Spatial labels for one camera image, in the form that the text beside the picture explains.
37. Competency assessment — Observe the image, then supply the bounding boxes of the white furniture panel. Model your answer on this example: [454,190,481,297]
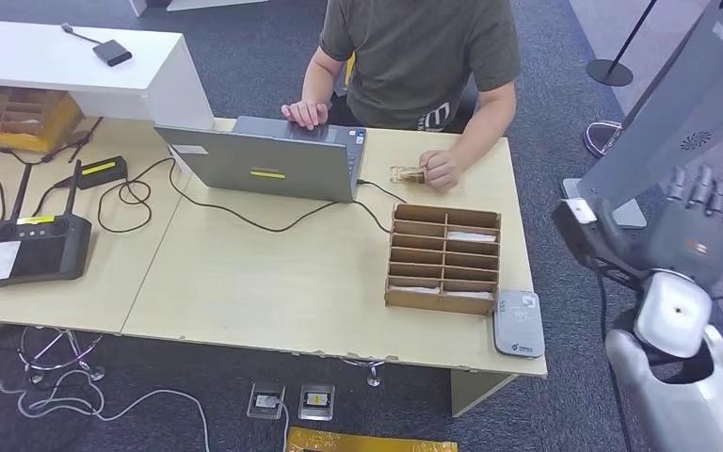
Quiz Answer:
[168,0,271,12]

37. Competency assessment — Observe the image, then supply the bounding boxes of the cardboard organizer with yellow tape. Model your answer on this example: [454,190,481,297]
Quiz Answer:
[0,83,87,154]

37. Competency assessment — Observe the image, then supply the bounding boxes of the white socket cable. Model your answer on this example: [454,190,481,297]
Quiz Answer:
[270,398,292,452]

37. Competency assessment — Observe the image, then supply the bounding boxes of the black USB hub cable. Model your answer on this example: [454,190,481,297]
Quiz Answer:
[60,23,104,46]

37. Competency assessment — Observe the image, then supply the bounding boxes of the desk leg panel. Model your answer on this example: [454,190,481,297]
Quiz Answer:
[450,367,520,418]

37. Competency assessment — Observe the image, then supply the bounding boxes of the metal floor socket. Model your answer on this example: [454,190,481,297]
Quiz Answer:
[297,382,338,422]
[247,381,288,420]

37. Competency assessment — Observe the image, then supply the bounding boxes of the grey card reader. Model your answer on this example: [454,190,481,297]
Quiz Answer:
[492,288,547,360]

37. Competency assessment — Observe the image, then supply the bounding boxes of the ID card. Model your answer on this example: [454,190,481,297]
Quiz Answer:
[390,166,428,186]

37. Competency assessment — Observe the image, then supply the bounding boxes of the black USB hub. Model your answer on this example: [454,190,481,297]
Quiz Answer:
[91,38,134,68]

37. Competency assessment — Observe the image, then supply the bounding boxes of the chrome stanchion base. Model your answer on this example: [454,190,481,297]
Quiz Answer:
[584,120,625,159]

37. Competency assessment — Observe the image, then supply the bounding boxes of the black power adapter yellow label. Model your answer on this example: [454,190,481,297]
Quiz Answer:
[77,154,131,191]

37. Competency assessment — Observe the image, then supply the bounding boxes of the person's right hand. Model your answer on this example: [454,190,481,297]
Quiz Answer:
[281,101,330,132]

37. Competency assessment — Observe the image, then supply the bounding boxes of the chrome furniture foot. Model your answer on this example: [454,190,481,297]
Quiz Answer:
[343,356,388,388]

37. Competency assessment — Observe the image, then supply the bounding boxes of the black stanchion post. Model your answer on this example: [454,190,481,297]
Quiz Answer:
[586,0,661,88]

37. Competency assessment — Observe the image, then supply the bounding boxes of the grey kiosk stand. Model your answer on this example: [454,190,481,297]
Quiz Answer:
[560,0,723,230]

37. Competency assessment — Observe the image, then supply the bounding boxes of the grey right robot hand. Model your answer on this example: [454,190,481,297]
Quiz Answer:
[645,164,723,292]

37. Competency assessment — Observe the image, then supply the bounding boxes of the black remote controller with antennas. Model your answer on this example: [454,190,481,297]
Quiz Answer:
[0,158,94,287]

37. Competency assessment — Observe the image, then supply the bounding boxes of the white floor cable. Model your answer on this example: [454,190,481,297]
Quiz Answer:
[0,355,213,452]

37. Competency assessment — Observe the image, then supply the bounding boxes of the chrome stool base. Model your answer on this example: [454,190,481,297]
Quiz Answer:
[18,324,108,383]

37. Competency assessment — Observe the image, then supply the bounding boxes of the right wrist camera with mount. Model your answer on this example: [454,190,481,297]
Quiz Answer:
[551,197,650,292]

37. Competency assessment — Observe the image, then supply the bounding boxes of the black laptop power cable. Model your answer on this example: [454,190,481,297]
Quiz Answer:
[96,155,407,234]

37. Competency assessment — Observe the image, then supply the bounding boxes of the black adapter mains cable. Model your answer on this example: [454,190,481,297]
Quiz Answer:
[32,176,83,218]

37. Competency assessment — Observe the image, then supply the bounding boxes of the person's left hand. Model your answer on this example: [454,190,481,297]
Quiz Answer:
[418,149,465,193]

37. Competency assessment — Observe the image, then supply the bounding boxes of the yellow taped package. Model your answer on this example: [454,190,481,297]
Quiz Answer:
[285,426,459,452]

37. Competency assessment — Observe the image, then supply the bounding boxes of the cardboard slotted card organizer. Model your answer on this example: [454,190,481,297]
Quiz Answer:
[384,203,503,316]

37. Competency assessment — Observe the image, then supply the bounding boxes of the black cable with plug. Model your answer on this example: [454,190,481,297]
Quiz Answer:
[0,116,105,167]

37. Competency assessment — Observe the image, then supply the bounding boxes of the grey laptop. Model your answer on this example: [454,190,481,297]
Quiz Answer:
[153,115,369,204]

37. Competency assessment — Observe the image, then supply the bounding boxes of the person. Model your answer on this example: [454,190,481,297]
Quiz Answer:
[281,0,523,193]

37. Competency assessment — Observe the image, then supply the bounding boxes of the white counter shelf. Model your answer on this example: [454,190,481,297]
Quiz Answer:
[0,18,217,130]

